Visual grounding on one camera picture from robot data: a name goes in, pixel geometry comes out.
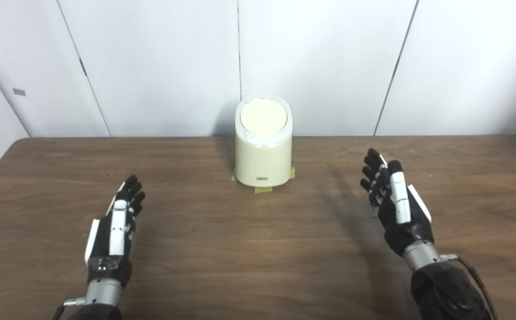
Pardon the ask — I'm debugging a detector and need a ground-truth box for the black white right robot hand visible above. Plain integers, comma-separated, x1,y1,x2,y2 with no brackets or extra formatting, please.
360,148,434,258

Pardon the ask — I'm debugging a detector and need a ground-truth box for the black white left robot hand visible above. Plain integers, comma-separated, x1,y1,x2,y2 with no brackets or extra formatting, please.
84,175,146,288

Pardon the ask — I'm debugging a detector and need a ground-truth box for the cream-colored bin body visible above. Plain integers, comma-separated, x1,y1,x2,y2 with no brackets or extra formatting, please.
234,95,293,188

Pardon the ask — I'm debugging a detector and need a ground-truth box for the cream round bin lid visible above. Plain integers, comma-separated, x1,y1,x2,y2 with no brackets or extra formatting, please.
240,99,288,137

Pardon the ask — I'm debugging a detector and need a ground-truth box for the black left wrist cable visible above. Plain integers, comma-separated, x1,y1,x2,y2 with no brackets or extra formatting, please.
52,298,86,320

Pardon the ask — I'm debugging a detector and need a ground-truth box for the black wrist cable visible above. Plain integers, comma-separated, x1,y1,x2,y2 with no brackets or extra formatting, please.
52,298,86,320
440,254,499,320

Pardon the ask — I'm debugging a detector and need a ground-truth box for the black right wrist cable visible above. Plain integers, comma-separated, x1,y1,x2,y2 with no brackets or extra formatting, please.
440,254,499,320

